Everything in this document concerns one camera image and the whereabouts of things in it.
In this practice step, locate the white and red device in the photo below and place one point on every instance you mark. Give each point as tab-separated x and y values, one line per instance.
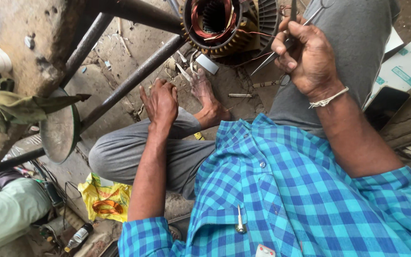
264	251

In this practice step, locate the person's left hand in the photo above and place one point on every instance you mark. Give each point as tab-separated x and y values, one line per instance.
161	105

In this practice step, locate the steel scissors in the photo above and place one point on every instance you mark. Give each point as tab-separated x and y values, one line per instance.
268	60

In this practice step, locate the white insulation paper piece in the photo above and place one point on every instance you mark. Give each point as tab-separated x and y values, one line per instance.
207	63

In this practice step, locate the light green sack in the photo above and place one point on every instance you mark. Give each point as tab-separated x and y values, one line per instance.
7	210

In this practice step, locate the blue checked shirt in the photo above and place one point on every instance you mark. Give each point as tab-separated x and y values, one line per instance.
298	200

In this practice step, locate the silver pen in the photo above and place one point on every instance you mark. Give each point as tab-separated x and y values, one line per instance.
240	221

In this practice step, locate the person's right fingers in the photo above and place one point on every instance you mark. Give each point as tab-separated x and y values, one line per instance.
283	46

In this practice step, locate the white board with green labels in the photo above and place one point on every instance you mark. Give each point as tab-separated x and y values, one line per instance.
398	71

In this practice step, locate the person's bare foot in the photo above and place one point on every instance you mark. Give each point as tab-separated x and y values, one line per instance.
207	101

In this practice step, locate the person's right hand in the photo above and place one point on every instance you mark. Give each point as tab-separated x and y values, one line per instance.
310	62

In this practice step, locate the rusty metal pipe stand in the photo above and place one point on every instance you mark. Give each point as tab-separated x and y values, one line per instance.
120	87

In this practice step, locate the small white stick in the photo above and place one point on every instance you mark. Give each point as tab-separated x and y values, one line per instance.
239	95

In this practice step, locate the motor stator with copper windings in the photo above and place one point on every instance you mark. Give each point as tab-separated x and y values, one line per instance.
223	28

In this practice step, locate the small glass bottle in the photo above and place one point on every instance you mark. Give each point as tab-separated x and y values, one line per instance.
79	237

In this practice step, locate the wooden planks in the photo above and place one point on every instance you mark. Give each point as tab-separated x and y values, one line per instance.
410	125

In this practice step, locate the gray trousers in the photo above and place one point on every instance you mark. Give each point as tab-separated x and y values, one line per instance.
348	39

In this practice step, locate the yellow plastic bag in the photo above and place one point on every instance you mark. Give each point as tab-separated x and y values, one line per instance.
100	191

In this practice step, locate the olive green cloth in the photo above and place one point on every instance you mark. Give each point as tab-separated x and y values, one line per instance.
9	103

